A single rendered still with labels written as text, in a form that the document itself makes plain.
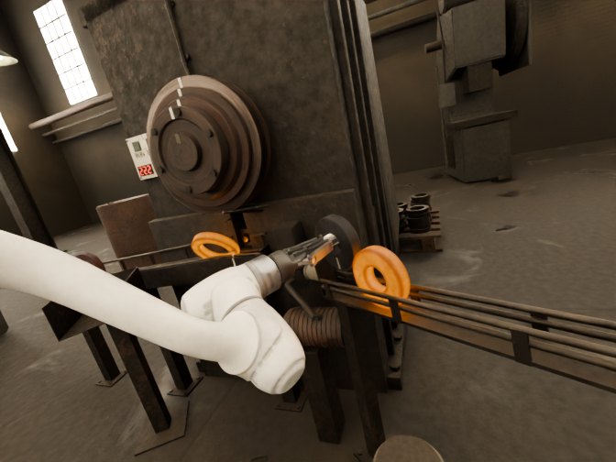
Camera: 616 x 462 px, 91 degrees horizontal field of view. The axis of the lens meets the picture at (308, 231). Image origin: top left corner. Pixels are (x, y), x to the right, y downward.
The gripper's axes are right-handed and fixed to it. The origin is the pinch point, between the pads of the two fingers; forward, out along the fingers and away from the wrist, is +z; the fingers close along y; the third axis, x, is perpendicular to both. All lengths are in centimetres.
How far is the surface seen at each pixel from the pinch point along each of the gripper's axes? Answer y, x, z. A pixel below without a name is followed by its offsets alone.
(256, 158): -31.7, 24.6, -0.2
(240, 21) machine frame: -41, 68, 14
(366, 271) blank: 10.7, -7.2, -1.5
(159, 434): -73, -76, -63
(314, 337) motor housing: -11.6, -32.7, -8.9
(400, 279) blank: 21.1, -6.6, -1.5
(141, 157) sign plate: -90, 37, -24
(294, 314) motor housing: -19.7, -26.8, -9.5
